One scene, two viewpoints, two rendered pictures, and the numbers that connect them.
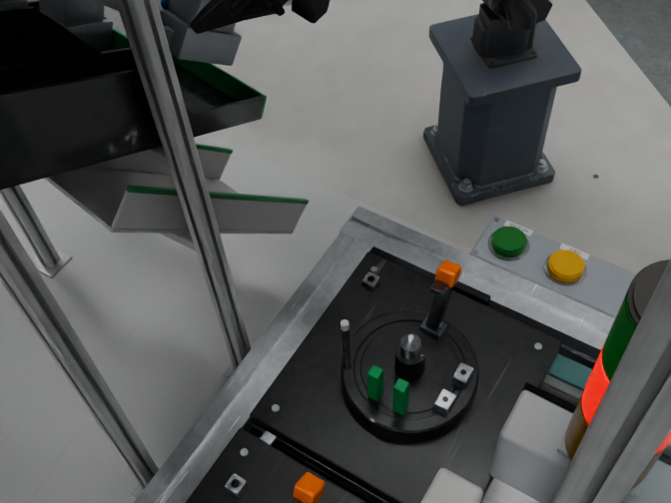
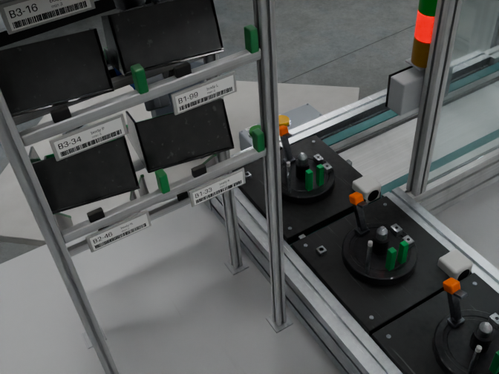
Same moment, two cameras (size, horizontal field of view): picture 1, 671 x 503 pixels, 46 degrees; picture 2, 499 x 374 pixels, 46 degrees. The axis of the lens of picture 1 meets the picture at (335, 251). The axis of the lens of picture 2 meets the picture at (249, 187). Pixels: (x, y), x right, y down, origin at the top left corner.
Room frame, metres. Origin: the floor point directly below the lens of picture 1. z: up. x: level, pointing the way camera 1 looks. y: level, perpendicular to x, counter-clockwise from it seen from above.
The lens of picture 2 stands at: (0.06, 0.83, 1.85)
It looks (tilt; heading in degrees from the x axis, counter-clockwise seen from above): 43 degrees down; 297
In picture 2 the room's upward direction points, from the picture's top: 5 degrees counter-clockwise
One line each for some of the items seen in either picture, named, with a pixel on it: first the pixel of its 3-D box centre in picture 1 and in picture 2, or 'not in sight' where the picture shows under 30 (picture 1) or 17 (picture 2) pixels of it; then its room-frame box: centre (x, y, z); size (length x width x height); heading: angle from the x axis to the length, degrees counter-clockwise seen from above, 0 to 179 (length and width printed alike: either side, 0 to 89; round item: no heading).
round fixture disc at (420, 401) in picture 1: (408, 372); (302, 178); (0.38, -0.07, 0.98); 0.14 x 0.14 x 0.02
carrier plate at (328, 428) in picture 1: (408, 380); (302, 185); (0.38, -0.07, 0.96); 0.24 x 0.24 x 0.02; 54
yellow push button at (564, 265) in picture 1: (565, 267); (281, 122); (0.51, -0.26, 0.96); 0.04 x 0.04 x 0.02
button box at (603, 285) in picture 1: (560, 282); (281, 132); (0.51, -0.26, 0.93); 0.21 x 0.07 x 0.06; 54
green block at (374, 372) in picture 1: (375, 383); (309, 179); (0.36, -0.03, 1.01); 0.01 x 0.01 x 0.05; 54
